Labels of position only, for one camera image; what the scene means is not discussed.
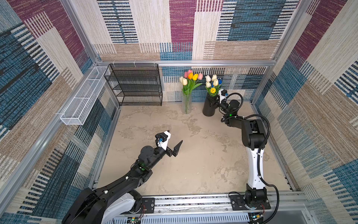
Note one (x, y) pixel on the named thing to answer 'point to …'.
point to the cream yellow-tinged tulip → (215, 82)
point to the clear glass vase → (187, 104)
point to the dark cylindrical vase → (209, 106)
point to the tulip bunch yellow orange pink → (190, 81)
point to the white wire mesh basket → (76, 112)
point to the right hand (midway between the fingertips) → (211, 93)
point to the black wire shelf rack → (136, 84)
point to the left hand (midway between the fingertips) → (175, 134)
